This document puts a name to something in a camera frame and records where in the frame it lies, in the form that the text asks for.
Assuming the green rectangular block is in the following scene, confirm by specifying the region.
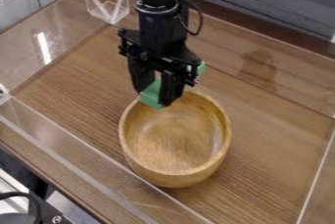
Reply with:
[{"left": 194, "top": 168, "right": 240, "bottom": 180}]
[{"left": 139, "top": 62, "right": 205, "bottom": 110}]

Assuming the clear acrylic corner bracket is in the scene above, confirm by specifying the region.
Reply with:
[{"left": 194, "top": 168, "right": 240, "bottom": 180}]
[{"left": 84, "top": 0, "right": 130, "bottom": 24}]

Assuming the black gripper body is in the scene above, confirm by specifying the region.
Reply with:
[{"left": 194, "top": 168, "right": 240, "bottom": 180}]
[{"left": 117, "top": 2, "right": 204, "bottom": 87}]

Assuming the black metal bracket with screw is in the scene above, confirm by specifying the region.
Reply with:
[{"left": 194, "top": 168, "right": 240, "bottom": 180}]
[{"left": 28, "top": 191, "right": 74, "bottom": 224}]

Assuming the black cable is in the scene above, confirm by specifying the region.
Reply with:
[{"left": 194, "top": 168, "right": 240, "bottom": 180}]
[{"left": 0, "top": 191, "right": 44, "bottom": 224}]

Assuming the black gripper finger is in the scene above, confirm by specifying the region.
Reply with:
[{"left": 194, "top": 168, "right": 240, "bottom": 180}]
[
  {"left": 158, "top": 69, "right": 186, "bottom": 107},
  {"left": 129, "top": 58, "right": 154, "bottom": 93}
]

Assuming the brown wooden bowl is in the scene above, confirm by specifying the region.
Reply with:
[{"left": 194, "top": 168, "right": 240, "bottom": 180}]
[{"left": 119, "top": 90, "right": 232, "bottom": 188}]

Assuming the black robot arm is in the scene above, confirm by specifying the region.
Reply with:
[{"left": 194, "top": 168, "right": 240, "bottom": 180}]
[{"left": 118, "top": 0, "right": 204, "bottom": 109}]

